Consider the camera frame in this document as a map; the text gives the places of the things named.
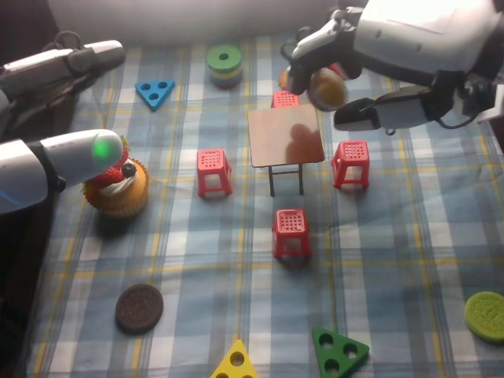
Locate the stack of coloured wooden rings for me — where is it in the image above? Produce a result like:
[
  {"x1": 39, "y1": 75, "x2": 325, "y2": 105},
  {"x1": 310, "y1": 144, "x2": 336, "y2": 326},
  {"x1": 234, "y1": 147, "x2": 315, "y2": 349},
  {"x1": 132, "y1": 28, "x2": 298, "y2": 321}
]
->
[{"x1": 206, "y1": 44, "x2": 244, "y2": 90}]

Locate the green triangle block with holes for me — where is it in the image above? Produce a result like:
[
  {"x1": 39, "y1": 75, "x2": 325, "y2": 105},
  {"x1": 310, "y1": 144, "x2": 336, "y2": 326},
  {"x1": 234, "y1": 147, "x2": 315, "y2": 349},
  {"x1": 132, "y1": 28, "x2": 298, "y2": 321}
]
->
[{"x1": 311, "y1": 326, "x2": 371, "y2": 378}]

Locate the blue triangle block with holes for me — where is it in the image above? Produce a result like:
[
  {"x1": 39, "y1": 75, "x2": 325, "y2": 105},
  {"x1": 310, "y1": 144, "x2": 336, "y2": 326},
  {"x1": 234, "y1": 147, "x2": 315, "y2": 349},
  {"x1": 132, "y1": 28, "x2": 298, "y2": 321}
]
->
[{"x1": 134, "y1": 80, "x2": 176, "y2": 113}]

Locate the yellow triangle block with holes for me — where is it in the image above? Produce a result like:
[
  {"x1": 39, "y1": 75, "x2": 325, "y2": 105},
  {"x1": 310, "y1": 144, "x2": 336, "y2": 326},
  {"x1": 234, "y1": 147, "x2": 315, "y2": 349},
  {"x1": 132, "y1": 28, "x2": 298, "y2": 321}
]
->
[{"x1": 210, "y1": 339, "x2": 258, "y2": 378}]

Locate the brown sandwich cookie toy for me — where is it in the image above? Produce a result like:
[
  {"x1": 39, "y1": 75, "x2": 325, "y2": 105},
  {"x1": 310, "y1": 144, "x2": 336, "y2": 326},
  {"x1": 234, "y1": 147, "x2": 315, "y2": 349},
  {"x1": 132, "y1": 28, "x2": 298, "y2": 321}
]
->
[{"x1": 115, "y1": 283, "x2": 165, "y2": 336}]

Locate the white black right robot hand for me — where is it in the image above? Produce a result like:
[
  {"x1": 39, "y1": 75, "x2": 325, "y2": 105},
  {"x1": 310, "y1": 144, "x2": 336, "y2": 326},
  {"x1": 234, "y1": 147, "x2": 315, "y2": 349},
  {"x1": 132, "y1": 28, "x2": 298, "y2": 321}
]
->
[{"x1": 289, "y1": 0, "x2": 504, "y2": 132}]

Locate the strawberry cupcake toy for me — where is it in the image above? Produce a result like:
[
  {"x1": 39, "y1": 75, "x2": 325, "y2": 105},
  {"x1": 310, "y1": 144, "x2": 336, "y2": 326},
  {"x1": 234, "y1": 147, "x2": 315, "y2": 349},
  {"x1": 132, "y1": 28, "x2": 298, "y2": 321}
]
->
[{"x1": 82, "y1": 135, "x2": 150, "y2": 220}]

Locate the green sandwich cookie toy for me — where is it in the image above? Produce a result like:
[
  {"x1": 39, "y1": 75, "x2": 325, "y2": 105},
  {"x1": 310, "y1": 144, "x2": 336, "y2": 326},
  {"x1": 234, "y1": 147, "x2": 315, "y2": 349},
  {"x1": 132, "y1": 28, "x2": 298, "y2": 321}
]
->
[{"x1": 464, "y1": 291, "x2": 504, "y2": 344}]

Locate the red stool back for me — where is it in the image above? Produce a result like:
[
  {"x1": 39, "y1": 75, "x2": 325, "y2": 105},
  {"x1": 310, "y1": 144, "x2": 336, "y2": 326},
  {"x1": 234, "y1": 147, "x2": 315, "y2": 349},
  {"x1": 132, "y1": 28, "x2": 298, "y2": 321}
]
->
[{"x1": 271, "y1": 90, "x2": 300, "y2": 109}]

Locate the red stool front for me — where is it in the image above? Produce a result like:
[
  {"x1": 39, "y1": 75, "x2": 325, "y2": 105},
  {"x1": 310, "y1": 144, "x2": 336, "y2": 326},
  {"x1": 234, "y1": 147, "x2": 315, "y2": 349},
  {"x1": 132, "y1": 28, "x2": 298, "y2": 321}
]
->
[{"x1": 271, "y1": 208, "x2": 312, "y2": 263}]

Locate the small brown folding table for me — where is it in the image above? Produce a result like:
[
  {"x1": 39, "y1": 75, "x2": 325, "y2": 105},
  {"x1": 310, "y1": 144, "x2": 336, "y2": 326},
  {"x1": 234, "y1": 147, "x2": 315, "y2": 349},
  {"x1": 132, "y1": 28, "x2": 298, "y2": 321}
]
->
[{"x1": 246, "y1": 103, "x2": 326, "y2": 197}]

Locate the red stool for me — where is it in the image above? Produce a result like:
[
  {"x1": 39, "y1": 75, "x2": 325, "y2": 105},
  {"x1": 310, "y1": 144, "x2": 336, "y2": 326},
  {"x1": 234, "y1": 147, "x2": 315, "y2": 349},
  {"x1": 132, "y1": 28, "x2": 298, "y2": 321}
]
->
[
  {"x1": 271, "y1": 208, "x2": 312, "y2": 263},
  {"x1": 271, "y1": 90, "x2": 300, "y2": 109},
  {"x1": 330, "y1": 140, "x2": 371, "y2": 191},
  {"x1": 196, "y1": 148, "x2": 233, "y2": 198}
]

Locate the blue plaid tablecloth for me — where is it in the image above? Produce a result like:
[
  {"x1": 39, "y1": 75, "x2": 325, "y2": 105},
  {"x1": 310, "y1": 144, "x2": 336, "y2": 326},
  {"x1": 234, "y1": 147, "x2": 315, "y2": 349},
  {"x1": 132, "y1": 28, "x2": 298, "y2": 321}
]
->
[{"x1": 23, "y1": 35, "x2": 504, "y2": 378}]

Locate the small bowl of fruit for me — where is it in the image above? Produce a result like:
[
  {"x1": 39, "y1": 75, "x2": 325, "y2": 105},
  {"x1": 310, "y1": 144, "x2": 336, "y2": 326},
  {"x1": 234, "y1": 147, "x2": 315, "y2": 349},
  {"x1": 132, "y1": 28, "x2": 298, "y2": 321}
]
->
[{"x1": 309, "y1": 69, "x2": 350, "y2": 112}]

